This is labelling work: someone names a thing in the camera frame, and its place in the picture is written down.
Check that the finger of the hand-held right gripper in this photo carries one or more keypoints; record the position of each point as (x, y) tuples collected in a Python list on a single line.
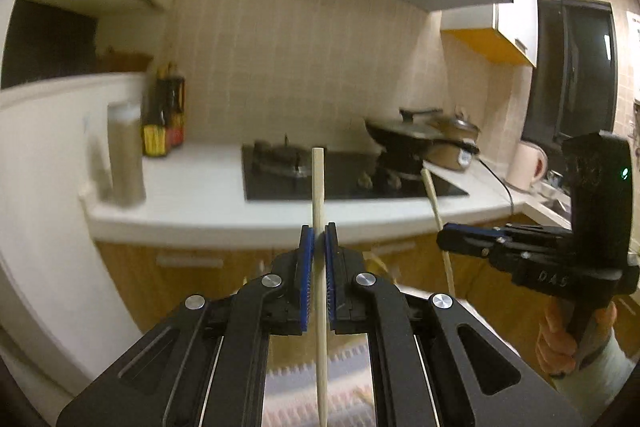
[(465, 241)]

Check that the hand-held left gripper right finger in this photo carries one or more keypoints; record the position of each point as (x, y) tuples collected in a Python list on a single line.
[(334, 287)]

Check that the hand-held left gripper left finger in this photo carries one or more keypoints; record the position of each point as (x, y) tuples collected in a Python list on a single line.
[(304, 277)]

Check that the wooden chopstick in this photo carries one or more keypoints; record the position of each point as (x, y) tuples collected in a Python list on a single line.
[(318, 187), (432, 202)]

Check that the person's right forearm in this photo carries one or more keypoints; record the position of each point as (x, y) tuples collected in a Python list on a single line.
[(600, 382)]

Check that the person's right hand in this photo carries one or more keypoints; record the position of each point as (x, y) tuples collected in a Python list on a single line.
[(552, 347)]

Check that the white electric kettle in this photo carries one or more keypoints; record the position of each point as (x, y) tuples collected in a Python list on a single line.
[(522, 167)]

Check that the brown rice cooker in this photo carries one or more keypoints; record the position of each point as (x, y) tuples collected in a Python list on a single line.
[(450, 154)]

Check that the black gas stove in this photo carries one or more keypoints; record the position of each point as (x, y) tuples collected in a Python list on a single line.
[(280, 187)]

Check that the dark window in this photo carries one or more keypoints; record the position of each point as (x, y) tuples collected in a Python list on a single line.
[(565, 72)]

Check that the wooden base cabinet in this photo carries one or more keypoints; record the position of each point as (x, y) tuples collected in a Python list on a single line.
[(150, 287)]

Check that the dark sauce bottle red label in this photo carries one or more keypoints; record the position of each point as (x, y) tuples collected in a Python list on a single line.
[(175, 127)]

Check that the dark sauce bottle yellow label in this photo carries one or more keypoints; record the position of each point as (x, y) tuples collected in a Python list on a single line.
[(154, 137)]

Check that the metal thermos flask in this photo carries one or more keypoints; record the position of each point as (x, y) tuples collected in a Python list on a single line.
[(125, 157)]

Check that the white refrigerator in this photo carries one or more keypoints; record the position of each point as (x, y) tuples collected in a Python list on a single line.
[(40, 207)]

